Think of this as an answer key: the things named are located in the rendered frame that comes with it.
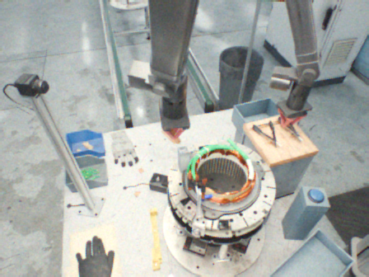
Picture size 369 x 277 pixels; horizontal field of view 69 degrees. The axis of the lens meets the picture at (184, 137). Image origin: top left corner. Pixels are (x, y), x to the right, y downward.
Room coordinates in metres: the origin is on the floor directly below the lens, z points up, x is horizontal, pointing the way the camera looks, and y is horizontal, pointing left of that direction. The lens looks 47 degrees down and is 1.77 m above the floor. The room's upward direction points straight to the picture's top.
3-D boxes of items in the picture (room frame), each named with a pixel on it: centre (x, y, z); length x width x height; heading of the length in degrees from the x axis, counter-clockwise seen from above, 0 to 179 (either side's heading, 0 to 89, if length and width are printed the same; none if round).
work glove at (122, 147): (0.85, 0.29, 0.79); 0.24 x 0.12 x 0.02; 16
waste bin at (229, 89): (2.07, -0.49, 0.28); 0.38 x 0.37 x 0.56; 106
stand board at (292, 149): (0.66, -0.34, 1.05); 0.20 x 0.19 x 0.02; 18
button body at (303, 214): (0.44, -0.41, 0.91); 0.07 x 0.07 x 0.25; 86
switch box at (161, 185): (0.63, 0.09, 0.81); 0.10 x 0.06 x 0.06; 73
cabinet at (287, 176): (0.66, -0.34, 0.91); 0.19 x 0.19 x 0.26; 18
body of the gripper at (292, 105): (0.69, -0.37, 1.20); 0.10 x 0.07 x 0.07; 109
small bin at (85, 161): (0.68, 0.42, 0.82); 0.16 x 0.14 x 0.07; 105
